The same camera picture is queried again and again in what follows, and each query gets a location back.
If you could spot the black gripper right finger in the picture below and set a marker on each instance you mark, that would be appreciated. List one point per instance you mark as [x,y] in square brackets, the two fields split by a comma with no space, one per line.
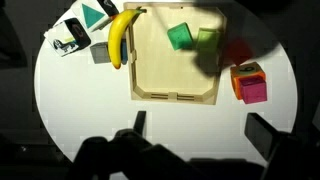
[262,135]

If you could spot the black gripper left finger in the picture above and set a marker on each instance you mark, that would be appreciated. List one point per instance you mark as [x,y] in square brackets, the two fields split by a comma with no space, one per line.
[140,122]

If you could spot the dark green block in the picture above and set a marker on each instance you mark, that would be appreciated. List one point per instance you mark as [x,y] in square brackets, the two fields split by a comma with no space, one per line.
[180,36]

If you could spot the yellow banana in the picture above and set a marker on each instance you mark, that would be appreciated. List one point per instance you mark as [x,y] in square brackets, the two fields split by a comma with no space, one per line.
[116,31]

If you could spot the wooden tray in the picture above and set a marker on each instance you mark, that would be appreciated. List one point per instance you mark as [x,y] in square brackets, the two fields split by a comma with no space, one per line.
[158,72]

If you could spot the magenta block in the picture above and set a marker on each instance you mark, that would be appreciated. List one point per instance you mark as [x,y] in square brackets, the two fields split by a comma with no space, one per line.
[253,90]

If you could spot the orange number cube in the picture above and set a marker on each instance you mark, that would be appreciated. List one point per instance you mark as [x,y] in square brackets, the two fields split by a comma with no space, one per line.
[244,71]

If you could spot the grey blue block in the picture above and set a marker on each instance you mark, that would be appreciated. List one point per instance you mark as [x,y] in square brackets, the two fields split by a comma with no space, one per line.
[99,52]

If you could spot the red orange block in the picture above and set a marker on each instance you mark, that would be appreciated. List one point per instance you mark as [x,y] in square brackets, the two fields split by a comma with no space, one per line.
[238,51]

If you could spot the light green block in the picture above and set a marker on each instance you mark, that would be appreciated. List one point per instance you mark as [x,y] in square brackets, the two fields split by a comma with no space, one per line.
[208,40]

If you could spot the white cube black pictures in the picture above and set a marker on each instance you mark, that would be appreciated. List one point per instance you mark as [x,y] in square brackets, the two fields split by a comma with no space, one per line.
[67,37]

